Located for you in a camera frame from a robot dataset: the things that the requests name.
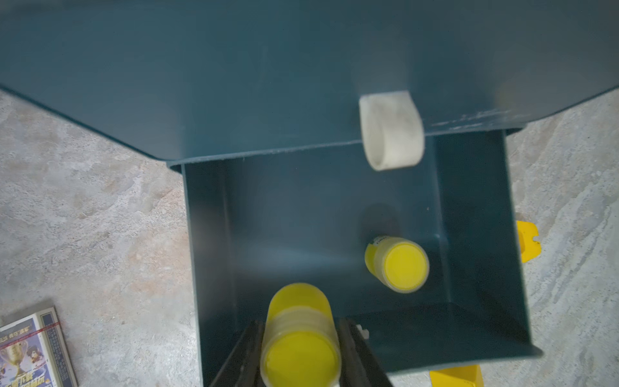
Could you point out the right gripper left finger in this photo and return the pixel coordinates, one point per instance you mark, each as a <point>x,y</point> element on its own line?
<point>242,367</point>

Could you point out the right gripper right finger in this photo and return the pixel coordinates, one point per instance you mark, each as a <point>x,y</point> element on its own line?
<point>360,367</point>

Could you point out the teal three-drawer cabinet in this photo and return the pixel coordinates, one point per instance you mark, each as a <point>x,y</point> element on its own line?
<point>305,129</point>

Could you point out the small yellow block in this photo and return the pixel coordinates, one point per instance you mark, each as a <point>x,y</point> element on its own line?
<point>466,376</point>

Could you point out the yellow triangular holder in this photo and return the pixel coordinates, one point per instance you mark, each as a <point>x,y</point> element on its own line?
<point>529,247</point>

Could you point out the playing card box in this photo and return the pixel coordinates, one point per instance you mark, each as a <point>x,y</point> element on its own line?
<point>34,353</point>

